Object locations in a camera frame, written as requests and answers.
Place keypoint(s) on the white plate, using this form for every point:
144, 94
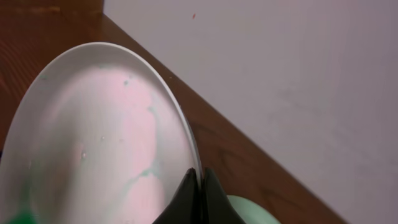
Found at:
97, 138

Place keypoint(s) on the mint green plate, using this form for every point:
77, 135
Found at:
251, 212

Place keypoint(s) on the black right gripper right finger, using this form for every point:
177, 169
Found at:
216, 207

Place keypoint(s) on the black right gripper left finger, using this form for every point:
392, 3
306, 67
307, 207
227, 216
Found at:
184, 208

